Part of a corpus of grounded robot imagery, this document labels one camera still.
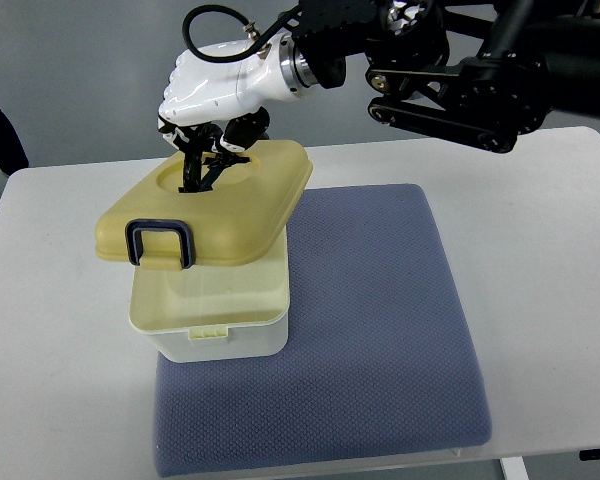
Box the person dark trouser leg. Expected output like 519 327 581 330
0 109 30 176

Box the black table control panel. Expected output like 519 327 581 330
579 448 600 462

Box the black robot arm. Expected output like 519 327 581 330
187 1 600 153

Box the white storage box base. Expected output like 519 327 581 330
129 231 290 363

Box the white table leg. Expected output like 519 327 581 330
499 457 530 480

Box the blue grey cushion mat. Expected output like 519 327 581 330
154 184 492 477

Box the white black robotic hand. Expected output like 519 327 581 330
156 33 301 154

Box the yellow storage box lid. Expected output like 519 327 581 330
95 140 313 270

